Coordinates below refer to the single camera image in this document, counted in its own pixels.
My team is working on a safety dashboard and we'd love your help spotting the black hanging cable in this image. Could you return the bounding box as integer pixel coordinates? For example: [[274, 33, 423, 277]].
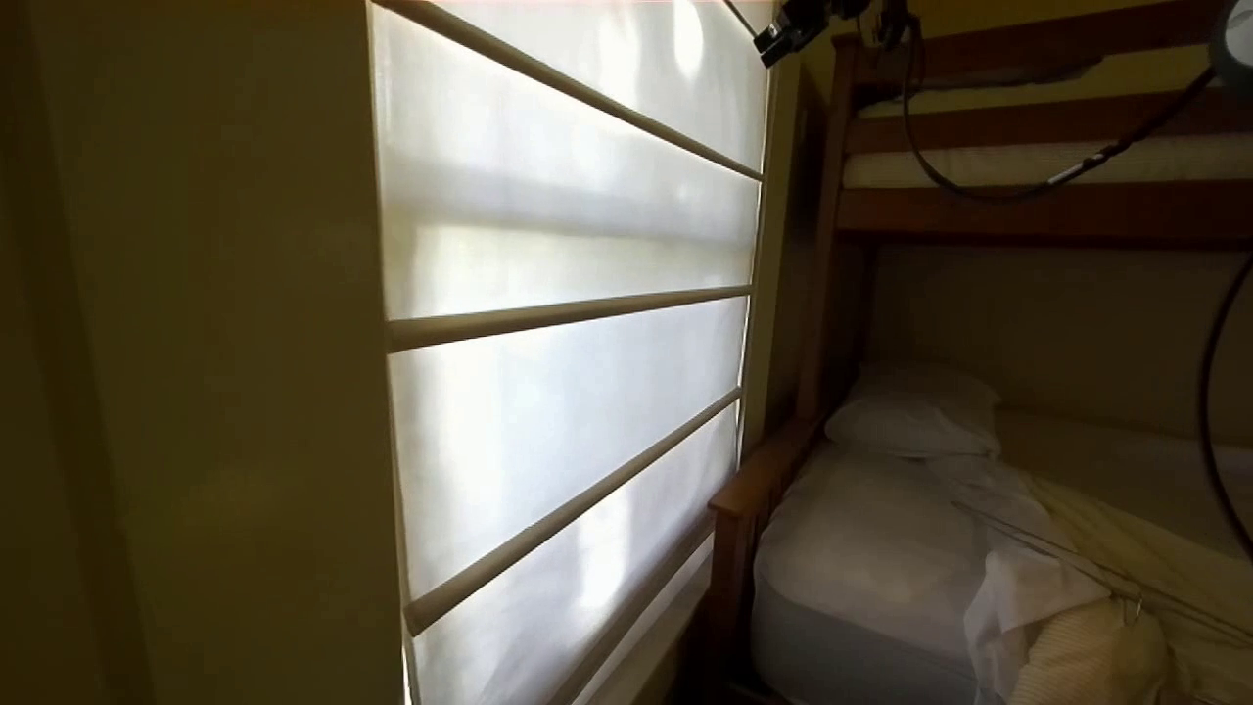
[[1194, 250, 1253, 563]]

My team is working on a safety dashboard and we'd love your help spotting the white crumpled top sheet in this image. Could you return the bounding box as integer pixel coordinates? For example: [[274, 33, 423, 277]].
[[954, 417, 1253, 705]]

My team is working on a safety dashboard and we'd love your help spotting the white sheeted mattress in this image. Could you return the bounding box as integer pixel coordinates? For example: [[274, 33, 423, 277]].
[[749, 434, 1112, 705]]

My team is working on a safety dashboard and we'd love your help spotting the thick black gripper cable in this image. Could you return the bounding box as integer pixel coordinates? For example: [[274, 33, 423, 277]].
[[893, 12, 1226, 209]]

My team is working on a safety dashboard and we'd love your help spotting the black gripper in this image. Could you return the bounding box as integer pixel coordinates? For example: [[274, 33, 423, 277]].
[[750, 0, 920, 72]]

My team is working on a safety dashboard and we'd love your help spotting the wooden bunk bed frame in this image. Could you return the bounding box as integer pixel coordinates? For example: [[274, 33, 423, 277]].
[[702, 0, 1253, 705]]

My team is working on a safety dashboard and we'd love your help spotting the white pillow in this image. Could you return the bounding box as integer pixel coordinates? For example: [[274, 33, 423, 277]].
[[820, 361, 1006, 465]]

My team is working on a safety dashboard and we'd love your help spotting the cream patterned blanket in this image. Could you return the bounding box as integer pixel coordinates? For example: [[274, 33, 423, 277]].
[[1010, 601, 1185, 705]]

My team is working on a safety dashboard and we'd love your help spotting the beige fabric roman blind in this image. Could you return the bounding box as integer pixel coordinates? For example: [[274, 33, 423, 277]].
[[365, 0, 774, 705]]

